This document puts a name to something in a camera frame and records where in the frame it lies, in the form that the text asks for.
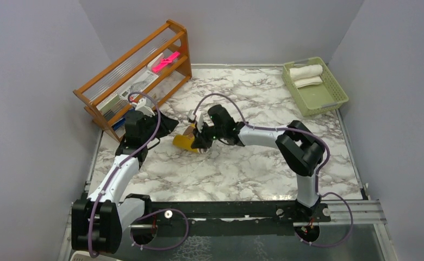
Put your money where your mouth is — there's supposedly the blue pen pack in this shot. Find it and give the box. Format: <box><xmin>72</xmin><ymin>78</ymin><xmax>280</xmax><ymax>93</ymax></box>
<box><xmin>112</xmin><ymin>119</ymin><xmax>125</xmax><ymax>131</ymax></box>

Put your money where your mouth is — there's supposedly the ruler set clear package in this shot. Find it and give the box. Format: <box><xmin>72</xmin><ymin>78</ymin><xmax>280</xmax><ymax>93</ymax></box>
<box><xmin>123</xmin><ymin>70</ymin><xmax>159</xmax><ymax>98</ymax></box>

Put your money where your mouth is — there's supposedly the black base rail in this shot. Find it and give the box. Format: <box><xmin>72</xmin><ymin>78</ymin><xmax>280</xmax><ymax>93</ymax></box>
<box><xmin>122</xmin><ymin>196</ymin><xmax>331</xmax><ymax>237</ymax></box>

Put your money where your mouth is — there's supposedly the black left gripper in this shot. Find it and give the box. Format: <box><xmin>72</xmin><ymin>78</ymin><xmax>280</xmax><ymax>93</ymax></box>
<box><xmin>141</xmin><ymin>108</ymin><xmax>179</xmax><ymax>144</ymax></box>

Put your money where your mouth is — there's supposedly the wooden shelf rack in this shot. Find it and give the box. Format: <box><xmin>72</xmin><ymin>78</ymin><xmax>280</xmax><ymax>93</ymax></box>
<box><xmin>73</xmin><ymin>20</ymin><xmax>192</xmax><ymax>141</ymax></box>

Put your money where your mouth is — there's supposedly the white bin corner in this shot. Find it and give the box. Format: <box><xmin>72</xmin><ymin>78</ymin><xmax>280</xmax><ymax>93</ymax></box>
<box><xmin>70</xmin><ymin>251</ymin><xmax>92</xmax><ymax>261</ymax></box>

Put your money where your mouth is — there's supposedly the pink plastic tool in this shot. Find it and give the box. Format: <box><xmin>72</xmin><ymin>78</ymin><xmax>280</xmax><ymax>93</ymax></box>
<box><xmin>151</xmin><ymin>51</ymin><xmax>180</xmax><ymax>73</ymax></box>

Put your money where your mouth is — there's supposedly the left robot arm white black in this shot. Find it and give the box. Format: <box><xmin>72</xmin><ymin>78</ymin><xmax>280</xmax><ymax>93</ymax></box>
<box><xmin>71</xmin><ymin>110</ymin><xmax>179</xmax><ymax>254</ymax></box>

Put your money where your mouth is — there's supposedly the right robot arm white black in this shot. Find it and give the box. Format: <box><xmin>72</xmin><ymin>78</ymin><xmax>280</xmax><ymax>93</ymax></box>
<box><xmin>189</xmin><ymin>105</ymin><xmax>327</xmax><ymax>221</ymax></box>

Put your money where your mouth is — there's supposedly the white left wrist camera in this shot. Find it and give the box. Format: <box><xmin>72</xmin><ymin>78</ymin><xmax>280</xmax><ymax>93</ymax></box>
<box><xmin>130</xmin><ymin>98</ymin><xmax>155</xmax><ymax>117</ymax></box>

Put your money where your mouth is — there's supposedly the yellow towel white trim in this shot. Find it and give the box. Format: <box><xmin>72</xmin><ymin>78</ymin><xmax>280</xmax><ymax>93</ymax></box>
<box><xmin>172</xmin><ymin>123</ymin><xmax>212</xmax><ymax>154</ymax></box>

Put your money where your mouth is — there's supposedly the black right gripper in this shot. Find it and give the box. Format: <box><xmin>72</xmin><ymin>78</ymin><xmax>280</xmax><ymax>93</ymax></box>
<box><xmin>192</xmin><ymin>120</ymin><xmax>225</xmax><ymax>150</ymax></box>

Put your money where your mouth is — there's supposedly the green stapler box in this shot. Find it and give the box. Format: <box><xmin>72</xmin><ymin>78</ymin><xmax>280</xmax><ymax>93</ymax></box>
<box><xmin>97</xmin><ymin>94</ymin><xmax>128</xmax><ymax>120</ymax></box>

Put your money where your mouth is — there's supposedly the white terry towel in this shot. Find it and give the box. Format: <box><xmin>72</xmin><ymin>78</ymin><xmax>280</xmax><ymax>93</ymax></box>
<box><xmin>289</xmin><ymin>64</ymin><xmax>323</xmax><ymax>88</ymax></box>

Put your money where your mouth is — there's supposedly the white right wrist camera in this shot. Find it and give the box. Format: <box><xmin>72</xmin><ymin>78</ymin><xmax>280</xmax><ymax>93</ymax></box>
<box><xmin>188</xmin><ymin>110</ymin><xmax>204</xmax><ymax>132</ymax></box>

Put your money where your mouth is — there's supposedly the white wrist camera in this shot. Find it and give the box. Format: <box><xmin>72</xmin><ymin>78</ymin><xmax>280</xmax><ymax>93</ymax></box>
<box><xmin>188</xmin><ymin>110</ymin><xmax>204</xmax><ymax>132</ymax></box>
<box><xmin>130</xmin><ymin>98</ymin><xmax>155</xmax><ymax>117</ymax></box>

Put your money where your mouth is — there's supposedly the light green plastic basket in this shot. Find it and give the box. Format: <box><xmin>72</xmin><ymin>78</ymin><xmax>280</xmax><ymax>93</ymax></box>
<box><xmin>282</xmin><ymin>57</ymin><xmax>349</xmax><ymax>117</ymax></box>

